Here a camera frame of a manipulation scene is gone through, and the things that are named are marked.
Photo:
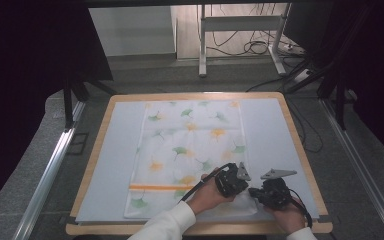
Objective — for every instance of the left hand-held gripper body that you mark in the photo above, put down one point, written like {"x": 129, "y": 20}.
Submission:
{"x": 230, "y": 181}

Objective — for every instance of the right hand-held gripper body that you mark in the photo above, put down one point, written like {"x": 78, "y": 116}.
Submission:
{"x": 275, "y": 193}

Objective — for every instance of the white leaf-print cloth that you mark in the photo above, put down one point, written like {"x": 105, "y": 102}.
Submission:
{"x": 186, "y": 150}

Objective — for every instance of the person's left hand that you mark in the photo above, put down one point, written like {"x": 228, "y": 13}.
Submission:
{"x": 208, "y": 196}

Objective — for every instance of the person's right hand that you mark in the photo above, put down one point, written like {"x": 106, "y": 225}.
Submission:
{"x": 290, "y": 218}

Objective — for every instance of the black metal stand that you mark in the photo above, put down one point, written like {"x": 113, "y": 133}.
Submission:
{"x": 68, "y": 106}
{"x": 340, "y": 106}

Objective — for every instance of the white power strip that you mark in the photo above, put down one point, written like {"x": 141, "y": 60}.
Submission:
{"x": 302, "y": 75}

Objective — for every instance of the dark floor hatch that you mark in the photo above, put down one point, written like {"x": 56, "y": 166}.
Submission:
{"x": 78, "y": 144}

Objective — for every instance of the dark curtain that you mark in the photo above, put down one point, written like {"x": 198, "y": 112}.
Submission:
{"x": 20, "y": 83}
{"x": 380, "y": 66}

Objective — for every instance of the white panel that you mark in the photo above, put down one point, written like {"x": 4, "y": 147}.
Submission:
{"x": 131, "y": 30}

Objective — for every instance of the aluminium floor rail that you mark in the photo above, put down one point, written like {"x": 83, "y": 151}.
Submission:
{"x": 360, "y": 166}
{"x": 51, "y": 170}

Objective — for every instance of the white metal desk frame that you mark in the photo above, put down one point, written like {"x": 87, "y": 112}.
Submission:
{"x": 240, "y": 23}

